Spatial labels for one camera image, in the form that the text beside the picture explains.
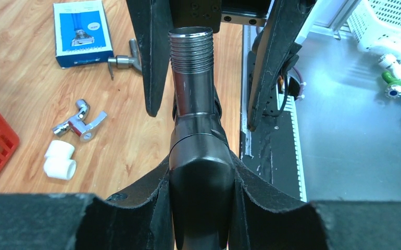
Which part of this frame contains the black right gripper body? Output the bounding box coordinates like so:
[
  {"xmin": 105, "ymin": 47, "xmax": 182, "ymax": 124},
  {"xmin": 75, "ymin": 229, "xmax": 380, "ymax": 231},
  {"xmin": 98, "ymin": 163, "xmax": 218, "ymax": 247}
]
[{"xmin": 169, "ymin": 0, "xmax": 272, "ymax": 33}]

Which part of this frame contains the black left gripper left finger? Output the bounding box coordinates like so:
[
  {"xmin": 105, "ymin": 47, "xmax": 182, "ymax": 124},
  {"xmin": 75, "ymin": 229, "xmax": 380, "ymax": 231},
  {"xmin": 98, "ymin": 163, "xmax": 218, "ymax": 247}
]
[{"xmin": 0, "ymin": 158, "xmax": 174, "ymax": 249}]

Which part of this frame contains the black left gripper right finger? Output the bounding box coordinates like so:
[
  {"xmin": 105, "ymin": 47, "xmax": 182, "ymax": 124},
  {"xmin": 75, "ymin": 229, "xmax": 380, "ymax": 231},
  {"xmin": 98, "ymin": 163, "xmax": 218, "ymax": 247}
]
[{"xmin": 229, "ymin": 155, "xmax": 401, "ymax": 249}]

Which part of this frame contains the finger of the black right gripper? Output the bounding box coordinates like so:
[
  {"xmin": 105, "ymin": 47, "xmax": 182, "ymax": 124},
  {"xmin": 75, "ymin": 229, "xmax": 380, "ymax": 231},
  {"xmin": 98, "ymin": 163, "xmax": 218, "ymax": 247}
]
[
  {"xmin": 247, "ymin": 0, "xmax": 316, "ymax": 131},
  {"xmin": 127, "ymin": 0, "xmax": 173, "ymax": 117}
]

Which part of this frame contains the white plastic elbow fitting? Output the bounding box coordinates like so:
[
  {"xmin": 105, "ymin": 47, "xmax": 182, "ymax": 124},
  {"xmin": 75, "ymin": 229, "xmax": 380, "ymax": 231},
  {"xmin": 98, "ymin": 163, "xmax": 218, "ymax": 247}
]
[{"xmin": 43, "ymin": 140, "xmax": 77, "ymax": 181}]

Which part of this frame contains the steel grey faucet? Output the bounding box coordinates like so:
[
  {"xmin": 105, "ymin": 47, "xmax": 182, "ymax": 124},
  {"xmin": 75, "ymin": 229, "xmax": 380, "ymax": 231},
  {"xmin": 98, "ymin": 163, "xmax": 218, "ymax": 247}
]
[{"xmin": 107, "ymin": 39, "xmax": 142, "ymax": 81}]

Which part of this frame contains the blue white razor box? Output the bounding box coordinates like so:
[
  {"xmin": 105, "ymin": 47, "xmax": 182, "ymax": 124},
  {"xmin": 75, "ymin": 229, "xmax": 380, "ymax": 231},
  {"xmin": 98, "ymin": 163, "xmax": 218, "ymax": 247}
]
[{"xmin": 53, "ymin": 1, "xmax": 114, "ymax": 69}]

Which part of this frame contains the white perforated plastic basket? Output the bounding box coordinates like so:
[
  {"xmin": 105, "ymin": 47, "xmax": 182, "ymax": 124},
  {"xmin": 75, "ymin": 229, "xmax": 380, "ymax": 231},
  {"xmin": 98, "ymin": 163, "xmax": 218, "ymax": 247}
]
[{"xmin": 347, "ymin": 0, "xmax": 401, "ymax": 59}]

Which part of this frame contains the white slotted cable duct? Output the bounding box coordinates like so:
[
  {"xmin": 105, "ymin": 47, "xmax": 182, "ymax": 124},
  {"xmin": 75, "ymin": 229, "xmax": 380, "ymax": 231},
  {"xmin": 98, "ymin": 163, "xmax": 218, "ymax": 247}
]
[{"xmin": 278, "ymin": 94, "xmax": 308, "ymax": 202}]

